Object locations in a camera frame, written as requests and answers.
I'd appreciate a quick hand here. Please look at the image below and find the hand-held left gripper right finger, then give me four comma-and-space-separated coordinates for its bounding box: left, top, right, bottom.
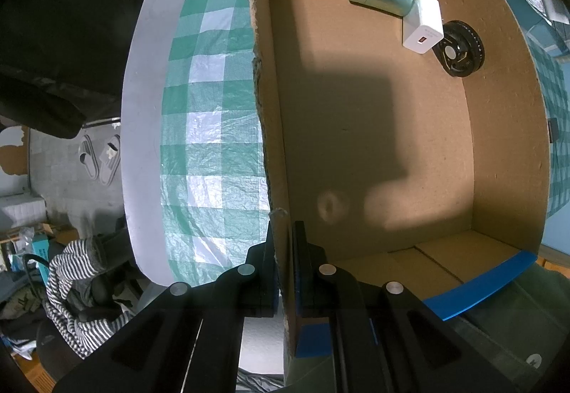
291, 220, 522, 393

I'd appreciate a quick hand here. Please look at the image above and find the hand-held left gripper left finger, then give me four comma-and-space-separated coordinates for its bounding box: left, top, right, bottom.
53, 221, 281, 393

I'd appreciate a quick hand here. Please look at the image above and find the blue cardboard box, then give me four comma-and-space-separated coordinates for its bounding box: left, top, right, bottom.
245, 0, 553, 358

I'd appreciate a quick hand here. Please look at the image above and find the round black and silver disc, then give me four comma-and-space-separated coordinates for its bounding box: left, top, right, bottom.
434, 20, 485, 77

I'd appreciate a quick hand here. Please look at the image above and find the white cube charger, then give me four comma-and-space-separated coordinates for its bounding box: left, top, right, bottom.
402, 0, 446, 55

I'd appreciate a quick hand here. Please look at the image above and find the green checkered tablecloth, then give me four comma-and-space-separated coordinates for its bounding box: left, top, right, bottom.
160, 0, 570, 287

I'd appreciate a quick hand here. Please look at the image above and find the black office chair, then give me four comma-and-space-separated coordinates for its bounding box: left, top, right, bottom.
36, 219, 134, 376

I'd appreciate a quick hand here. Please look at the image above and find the striped cloth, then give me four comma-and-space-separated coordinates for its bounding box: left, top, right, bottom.
42, 237, 134, 358

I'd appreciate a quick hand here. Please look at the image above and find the teal carton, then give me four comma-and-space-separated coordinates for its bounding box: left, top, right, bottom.
31, 233, 50, 282

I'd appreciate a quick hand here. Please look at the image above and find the white foam box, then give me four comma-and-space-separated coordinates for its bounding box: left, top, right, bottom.
0, 192, 47, 229

